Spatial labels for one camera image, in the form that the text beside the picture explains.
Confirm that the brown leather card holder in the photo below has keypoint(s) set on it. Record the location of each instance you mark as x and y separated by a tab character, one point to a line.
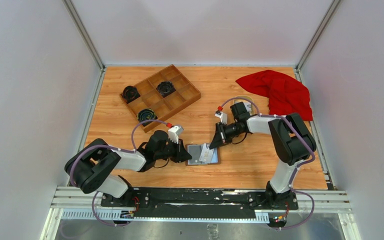
194	150

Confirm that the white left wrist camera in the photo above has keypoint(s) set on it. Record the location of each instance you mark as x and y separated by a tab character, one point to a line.
175	132

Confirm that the left aluminium corner post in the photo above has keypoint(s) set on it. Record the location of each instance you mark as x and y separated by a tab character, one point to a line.
76	18

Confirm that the slotted cable duct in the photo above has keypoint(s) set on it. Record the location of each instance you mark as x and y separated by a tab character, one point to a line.
121	215

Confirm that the beige oval tray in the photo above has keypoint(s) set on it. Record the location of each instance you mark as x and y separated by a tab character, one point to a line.
247	103

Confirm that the aluminium corner post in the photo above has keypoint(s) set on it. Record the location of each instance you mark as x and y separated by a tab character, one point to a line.
76	18
327	17

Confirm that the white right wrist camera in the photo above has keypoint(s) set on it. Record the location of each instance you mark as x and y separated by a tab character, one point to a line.
223	117

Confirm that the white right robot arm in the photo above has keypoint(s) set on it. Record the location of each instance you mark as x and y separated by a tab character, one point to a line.
292	140

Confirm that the right aluminium corner post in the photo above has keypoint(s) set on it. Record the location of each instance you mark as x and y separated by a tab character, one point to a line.
327	17

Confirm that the aluminium table edge rail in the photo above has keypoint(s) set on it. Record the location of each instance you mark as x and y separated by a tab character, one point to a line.
90	111

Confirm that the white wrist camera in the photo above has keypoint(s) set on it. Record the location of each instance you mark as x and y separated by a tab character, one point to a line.
175	132
223	117

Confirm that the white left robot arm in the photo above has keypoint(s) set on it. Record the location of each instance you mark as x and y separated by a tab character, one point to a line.
90	170

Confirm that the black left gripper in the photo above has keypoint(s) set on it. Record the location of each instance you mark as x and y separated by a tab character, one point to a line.
181	154

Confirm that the red cloth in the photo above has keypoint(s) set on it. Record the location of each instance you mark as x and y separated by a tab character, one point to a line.
285	94

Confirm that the white credit card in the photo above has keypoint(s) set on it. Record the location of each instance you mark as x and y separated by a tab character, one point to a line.
207	155

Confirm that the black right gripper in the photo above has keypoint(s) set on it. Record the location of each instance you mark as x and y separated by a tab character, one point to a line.
220	136

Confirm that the brown wooden compartment tray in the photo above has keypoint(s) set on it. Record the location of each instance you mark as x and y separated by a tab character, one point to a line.
159	97

